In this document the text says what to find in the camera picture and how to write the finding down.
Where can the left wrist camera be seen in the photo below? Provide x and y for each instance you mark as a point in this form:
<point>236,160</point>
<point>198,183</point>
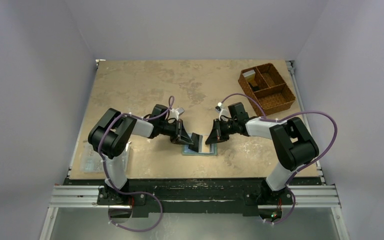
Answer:
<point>177,112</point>

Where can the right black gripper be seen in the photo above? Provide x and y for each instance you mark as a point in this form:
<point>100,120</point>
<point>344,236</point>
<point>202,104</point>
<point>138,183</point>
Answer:
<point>219,129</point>

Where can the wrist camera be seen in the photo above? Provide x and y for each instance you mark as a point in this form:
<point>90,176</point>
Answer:
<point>219,107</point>
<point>177,112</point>

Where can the beige credit card grey stripe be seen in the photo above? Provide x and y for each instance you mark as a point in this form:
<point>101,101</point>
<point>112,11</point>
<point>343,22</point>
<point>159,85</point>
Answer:
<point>206,148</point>

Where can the green card holder wallet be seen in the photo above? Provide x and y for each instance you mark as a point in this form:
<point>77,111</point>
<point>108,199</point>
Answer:
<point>187,152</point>

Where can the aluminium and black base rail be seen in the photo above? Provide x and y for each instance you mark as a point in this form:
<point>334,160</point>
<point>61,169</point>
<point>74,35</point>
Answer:
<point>196,196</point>

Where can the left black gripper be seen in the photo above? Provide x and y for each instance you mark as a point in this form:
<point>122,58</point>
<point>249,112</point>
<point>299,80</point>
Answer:
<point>183,139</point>

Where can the clear plastic bag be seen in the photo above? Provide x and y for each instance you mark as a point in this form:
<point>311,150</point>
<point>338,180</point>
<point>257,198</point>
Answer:
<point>90,161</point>

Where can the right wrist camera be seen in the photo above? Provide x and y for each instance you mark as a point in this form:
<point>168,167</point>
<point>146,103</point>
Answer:
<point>219,107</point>

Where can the brown woven divided basket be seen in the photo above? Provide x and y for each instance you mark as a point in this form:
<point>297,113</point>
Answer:
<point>269,91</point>

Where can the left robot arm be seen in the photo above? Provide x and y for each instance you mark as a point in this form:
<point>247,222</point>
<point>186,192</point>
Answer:
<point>111,134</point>

